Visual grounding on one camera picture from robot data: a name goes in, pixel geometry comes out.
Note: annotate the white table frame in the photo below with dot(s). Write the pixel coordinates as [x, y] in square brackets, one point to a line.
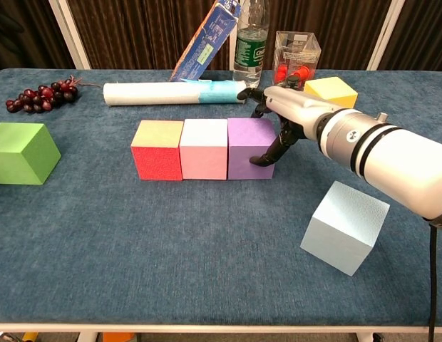
[221, 328]

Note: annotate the clear plastic water bottle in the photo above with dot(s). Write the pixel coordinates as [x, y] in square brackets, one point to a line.
[249, 53]

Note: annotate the blue fabric table cover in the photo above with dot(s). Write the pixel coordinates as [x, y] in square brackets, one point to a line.
[171, 249]

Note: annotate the dark red grape bunch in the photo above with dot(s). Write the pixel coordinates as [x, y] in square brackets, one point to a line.
[39, 96]

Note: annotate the red foam cube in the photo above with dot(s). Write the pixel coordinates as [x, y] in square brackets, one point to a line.
[157, 164]

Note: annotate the blue cardboard box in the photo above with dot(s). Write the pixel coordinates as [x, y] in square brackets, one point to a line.
[206, 50]

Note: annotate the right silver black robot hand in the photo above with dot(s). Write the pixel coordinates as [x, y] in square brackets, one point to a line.
[296, 107]

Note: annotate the clear box with red pieces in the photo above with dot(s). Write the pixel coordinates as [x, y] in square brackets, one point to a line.
[296, 53]

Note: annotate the white plastic bag roll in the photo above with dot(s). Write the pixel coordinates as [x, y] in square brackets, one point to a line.
[153, 93]

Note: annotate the orange object under table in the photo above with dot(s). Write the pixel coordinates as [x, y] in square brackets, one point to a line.
[117, 337]

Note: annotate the light blue foam cube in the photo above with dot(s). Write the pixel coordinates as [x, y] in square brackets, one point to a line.
[335, 242]

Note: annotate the yellow foam cube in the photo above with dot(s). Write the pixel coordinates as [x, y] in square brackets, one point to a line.
[331, 90]

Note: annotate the purple foam cube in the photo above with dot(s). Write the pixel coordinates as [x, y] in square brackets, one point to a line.
[242, 156]

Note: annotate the white screen post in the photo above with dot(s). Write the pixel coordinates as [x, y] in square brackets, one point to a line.
[232, 53]
[69, 35]
[385, 35]

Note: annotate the pink foam cube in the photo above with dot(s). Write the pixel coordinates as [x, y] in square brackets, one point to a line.
[203, 162]

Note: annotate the green foam cube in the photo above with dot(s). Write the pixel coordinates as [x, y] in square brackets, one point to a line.
[18, 167]

